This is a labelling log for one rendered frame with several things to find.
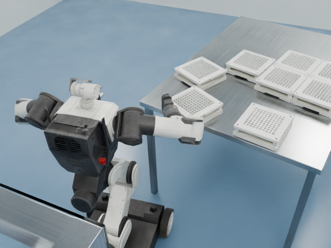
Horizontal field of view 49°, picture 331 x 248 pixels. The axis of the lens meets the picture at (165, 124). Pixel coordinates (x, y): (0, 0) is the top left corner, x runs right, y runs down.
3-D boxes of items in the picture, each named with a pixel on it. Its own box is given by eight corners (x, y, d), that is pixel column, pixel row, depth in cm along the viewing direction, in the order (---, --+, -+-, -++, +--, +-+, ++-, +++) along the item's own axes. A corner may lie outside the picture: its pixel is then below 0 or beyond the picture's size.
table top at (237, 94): (240, 19, 320) (241, 15, 318) (375, 49, 272) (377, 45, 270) (139, 105, 225) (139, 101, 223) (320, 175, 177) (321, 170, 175)
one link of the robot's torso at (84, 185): (95, 216, 174) (89, 192, 163) (71, 210, 177) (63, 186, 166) (117, 174, 194) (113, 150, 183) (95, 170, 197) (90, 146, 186)
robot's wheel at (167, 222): (168, 215, 234) (175, 204, 253) (161, 213, 235) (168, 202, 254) (164, 243, 237) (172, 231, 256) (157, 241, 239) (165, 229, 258)
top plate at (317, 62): (288, 51, 255) (288, 49, 254) (322, 62, 243) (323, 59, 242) (272, 66, 241) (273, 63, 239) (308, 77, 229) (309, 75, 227)
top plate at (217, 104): (194, 87, 223) (194, 84, 222) (223, 106, 208) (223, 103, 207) (163, 103, 212) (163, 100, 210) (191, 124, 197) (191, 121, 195)
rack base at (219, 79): (201, 64, 254) (201, 61, 253) (226, 79, 239) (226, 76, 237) (174, 77, 243) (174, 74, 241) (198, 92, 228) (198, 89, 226)
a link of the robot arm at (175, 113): (166, 108, 191) (172, 121, 183) (184, 109, 195) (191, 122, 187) (161, 125, 197) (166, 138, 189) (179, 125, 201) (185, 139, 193)
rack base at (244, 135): (276, 151, 185) (276, 148, 184) (232, 135, 196) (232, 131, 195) (291, 125, 201) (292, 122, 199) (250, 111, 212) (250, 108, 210)
